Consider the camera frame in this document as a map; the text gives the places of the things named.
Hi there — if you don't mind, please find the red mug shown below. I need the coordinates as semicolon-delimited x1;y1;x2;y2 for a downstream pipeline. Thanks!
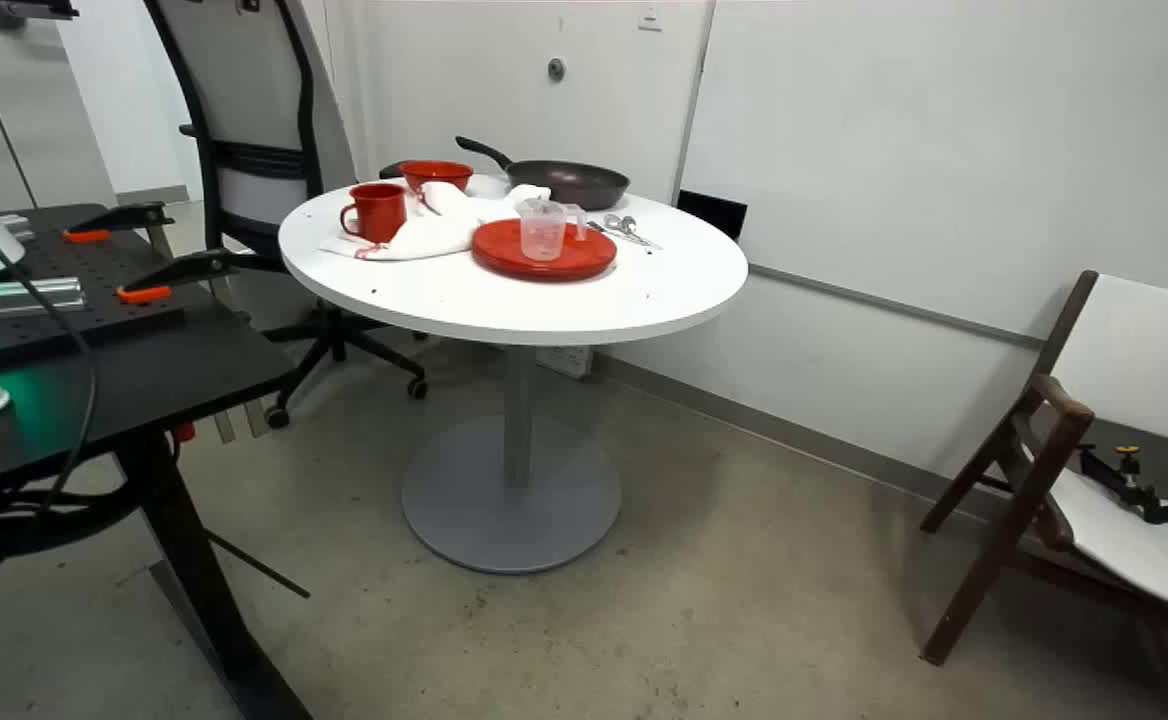
338;180;411;249

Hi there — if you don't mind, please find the black desk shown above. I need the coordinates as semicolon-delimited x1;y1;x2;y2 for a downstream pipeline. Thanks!
0;196;315;720

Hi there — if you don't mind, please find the red plate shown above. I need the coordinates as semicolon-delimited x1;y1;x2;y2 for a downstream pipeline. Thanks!
468;214;619;286

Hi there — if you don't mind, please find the plain white folded towel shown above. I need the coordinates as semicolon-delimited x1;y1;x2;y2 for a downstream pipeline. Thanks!
392;186;488;263

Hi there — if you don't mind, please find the red bowl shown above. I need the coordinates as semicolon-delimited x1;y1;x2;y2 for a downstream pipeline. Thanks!
401;154;476;190

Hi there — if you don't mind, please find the orange-handled black clamp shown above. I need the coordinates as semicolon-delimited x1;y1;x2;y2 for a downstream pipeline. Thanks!
115;249;236;316
57;198;180;252

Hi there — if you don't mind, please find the black mesh office chair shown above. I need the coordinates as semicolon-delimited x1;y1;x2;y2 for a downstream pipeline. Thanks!
140;0;431;432

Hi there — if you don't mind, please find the black wall box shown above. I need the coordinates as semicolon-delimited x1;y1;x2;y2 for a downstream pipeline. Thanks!
671;186;754;243

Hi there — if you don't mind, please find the grey table pedestal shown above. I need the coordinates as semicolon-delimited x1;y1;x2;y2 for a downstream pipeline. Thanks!
395;347;630;578

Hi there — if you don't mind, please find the clear plastic cup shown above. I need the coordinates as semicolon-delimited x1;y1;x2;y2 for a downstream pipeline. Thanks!
517;198;574;269

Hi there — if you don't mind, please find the grey metal utensil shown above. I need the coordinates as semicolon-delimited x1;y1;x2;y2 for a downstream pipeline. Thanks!
596;208;664;255

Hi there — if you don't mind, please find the black device with cable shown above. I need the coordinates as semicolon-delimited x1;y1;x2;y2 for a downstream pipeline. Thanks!
1077;414;1168;526

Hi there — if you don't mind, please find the black frying pan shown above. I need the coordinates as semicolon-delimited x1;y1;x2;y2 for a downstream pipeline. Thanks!
454;131;637;211

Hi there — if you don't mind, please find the grey wall trim strip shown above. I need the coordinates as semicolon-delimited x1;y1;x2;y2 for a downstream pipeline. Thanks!
749;258;1058;357

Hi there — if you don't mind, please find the black power cable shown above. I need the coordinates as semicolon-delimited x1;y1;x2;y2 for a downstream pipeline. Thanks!
0;175;127;624

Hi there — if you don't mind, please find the wooden folding chair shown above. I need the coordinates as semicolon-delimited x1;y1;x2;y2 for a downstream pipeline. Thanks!
917;269;1168;720

